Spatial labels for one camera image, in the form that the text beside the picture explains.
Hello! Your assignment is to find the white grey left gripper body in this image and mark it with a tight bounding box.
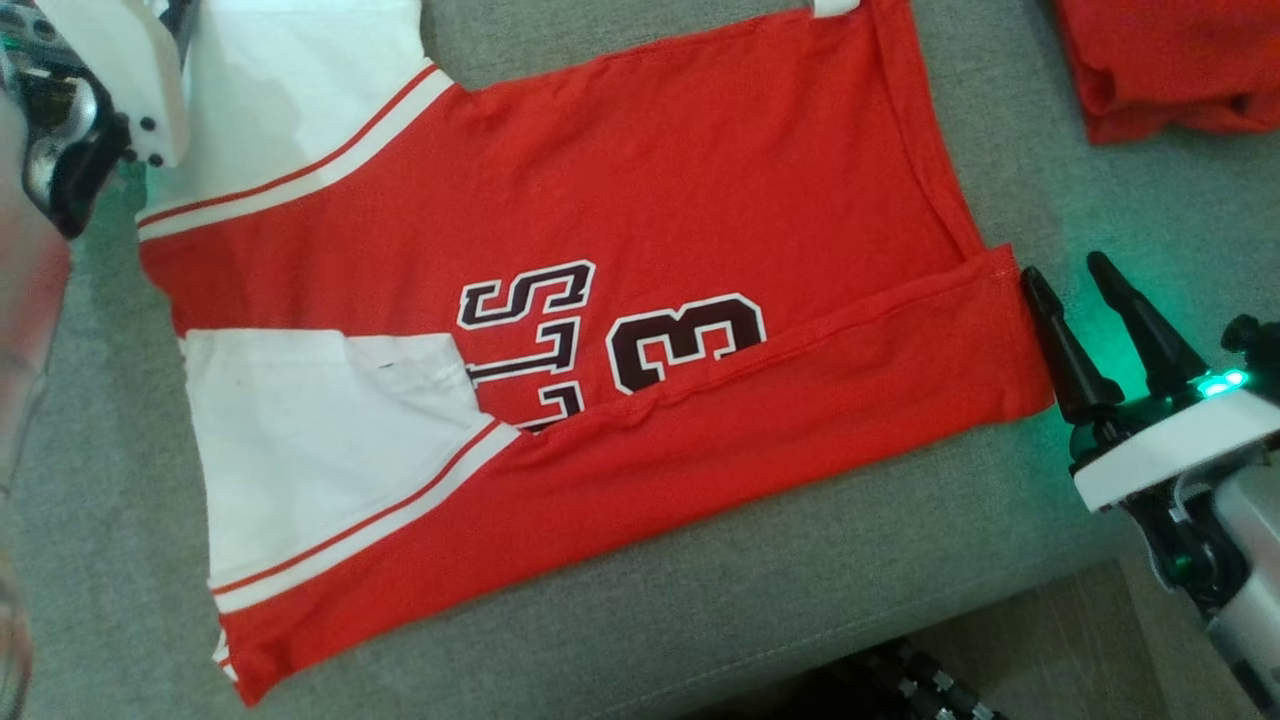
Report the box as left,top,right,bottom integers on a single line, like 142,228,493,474
0,0,196,241

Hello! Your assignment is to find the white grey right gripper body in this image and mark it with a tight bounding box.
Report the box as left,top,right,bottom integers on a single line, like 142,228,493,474
1065,370,1280,513

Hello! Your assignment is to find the grey fabric sofa seat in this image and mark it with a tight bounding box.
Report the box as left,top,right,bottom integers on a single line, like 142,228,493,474
0,0,1280,720

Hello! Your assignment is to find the red white basketball jersey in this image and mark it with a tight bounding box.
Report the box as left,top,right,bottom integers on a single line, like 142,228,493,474
135,0,1056,706

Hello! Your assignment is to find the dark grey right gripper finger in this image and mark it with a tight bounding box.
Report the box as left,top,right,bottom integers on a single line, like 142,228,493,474
1020,265,1126,426
1087,250,1211,398

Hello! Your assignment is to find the red garment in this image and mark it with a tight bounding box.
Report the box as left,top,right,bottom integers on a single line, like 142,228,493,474
1055,0,1280,146

